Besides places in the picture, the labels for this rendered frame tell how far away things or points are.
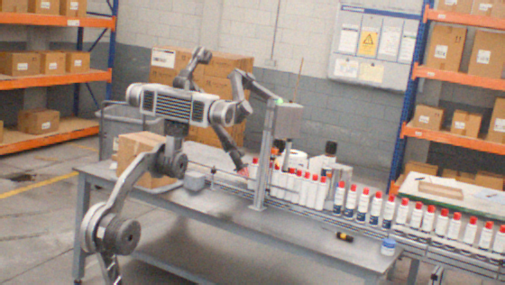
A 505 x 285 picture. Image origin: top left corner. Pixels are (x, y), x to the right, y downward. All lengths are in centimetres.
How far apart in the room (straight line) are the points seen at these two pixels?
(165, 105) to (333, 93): 510
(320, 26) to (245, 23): 111
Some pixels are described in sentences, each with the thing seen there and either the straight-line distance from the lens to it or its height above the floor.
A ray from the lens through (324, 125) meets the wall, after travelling 790.
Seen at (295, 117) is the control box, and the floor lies 141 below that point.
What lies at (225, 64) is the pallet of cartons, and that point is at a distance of 674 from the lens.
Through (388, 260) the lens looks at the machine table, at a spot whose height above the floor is 83.
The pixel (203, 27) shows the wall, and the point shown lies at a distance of 846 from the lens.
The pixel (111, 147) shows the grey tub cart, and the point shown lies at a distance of 577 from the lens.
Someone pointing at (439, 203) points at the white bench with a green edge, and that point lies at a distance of 438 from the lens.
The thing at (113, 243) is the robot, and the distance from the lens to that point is 265.
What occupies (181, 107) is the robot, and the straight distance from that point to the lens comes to 287.
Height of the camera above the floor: 197
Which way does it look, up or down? 13 degrees down
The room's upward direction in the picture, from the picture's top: 8 degrees clockwise
